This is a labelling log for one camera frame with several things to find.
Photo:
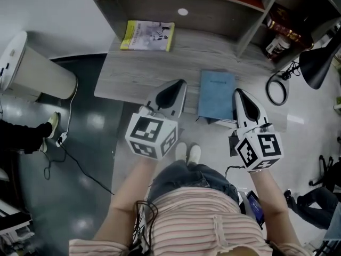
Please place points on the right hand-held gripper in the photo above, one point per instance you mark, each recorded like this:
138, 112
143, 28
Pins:
262, 145

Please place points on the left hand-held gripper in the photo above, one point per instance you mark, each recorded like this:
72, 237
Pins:
149, 132

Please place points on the blue notebook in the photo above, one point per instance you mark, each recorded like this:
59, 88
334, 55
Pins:
216, 95

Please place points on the person's left forearm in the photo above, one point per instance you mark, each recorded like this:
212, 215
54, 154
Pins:
128, 193

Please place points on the person's right forearm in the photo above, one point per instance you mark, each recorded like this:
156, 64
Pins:
269, 201

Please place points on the black box under desk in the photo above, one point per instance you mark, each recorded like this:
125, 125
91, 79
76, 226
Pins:
234, 144

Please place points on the person's left white shoe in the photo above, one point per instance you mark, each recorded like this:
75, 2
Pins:
181, 151

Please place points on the person's white shoe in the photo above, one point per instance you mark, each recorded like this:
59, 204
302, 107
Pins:
181, 151
193, 154

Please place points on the person's right white shoe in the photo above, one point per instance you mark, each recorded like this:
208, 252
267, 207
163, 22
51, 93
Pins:
193, 154

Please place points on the black device with blue screen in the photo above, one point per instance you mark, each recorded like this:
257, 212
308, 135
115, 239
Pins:
255, 207

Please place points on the person's denim shorts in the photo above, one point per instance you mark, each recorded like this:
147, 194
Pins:
191, 180

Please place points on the black office chair base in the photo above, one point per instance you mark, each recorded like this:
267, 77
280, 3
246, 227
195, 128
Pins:
329, 169

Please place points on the yellow and grey book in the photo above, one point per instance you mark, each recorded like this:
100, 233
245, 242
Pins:
147, 36

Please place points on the black desk lamp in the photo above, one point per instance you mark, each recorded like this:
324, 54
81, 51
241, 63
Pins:
317, 63

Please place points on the brown bottle with white label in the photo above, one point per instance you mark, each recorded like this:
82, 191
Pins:
277, 47

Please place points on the person's pink striped shirt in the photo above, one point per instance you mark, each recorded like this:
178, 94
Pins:
191, 223

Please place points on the dark red gift box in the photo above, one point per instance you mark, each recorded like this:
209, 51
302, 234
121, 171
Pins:
289, 23

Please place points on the white cylindrical appliance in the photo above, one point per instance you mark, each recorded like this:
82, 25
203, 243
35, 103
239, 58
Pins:
40, 68

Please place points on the grey wooden shelf unit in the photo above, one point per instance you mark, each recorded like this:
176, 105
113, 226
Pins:
213, 7

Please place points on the white rack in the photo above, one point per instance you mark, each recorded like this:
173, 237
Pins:
13, 223

